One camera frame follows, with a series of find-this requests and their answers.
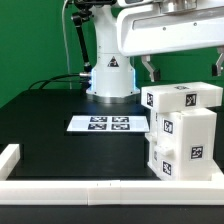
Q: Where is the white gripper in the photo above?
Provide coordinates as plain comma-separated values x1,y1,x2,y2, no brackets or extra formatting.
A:
117,2,224,82

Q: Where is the white cabinet top block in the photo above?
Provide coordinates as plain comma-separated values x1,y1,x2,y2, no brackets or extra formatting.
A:
141,82,223,113

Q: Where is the white cabinet body box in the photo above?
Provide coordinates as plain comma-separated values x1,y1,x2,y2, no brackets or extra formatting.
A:
145,107,218,182

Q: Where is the white cabinet door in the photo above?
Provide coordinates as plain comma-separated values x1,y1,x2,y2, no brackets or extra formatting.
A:
153,112,180,180
145,110,157,168

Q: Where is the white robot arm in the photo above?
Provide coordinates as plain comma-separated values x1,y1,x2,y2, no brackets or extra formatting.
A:
87,0,224,103

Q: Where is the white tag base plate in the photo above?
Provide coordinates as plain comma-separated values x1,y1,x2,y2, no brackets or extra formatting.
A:
67,115,149,132

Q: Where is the black cable bundle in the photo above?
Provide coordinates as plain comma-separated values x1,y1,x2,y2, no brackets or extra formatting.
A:
28,73,92,91

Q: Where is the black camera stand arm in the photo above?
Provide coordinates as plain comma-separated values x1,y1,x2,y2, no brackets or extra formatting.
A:
67,0,92,72

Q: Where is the white cable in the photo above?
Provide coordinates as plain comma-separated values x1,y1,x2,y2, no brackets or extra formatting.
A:
61,0,74,90

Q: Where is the white U-shaped fence frame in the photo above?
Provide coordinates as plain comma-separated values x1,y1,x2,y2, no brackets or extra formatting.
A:
0,144,224,205

